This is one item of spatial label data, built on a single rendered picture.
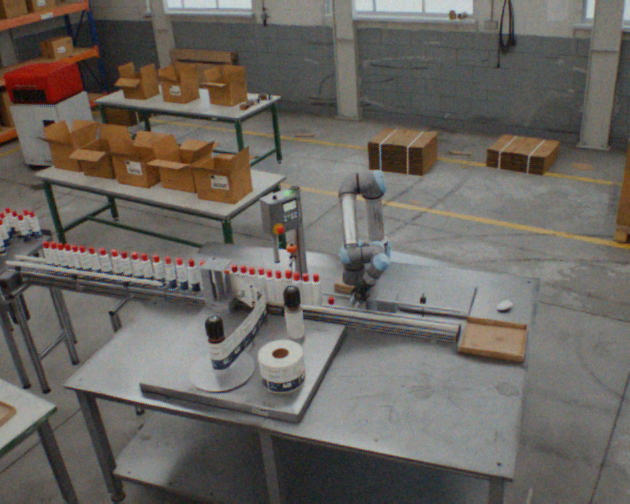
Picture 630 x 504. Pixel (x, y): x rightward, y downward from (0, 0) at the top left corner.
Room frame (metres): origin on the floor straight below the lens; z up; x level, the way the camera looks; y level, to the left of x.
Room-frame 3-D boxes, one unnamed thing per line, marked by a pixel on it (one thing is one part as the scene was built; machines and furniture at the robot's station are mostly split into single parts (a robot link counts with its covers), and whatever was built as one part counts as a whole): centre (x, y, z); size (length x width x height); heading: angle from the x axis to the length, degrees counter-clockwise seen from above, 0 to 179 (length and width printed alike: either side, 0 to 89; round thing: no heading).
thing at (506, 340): (2.62, -0.83, 0.85); 0.30 x 0.26 x 0.04; 68
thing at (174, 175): (5.07, 0.96, 0.96); 0.53 x 0.45 x 0.37; 148
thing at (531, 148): (6.80, -2.35, 0.11); 0.65 x 0.54 x 0.22; 53
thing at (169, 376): (2.63, 0.38, 0.86); 0.80 x 0.67 x 0.05; 68
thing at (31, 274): (3.53, 1.39, 0.47); 1.17 x 0.38 x 0.94; 68
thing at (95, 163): (5.50, 1.76, 0.97); 0.44 x 0.38 x 0.37; 151
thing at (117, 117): (9.75, 2.53, 0.19); 0.64 x 0.54 x 0.37; 150
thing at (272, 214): (3.11, 0.16, 1.38); 0.17 x 0.10 x 0.19; 123
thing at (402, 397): (2.85, 0.01, 0.82); 2.10 x 1.50 x 0.02; 68
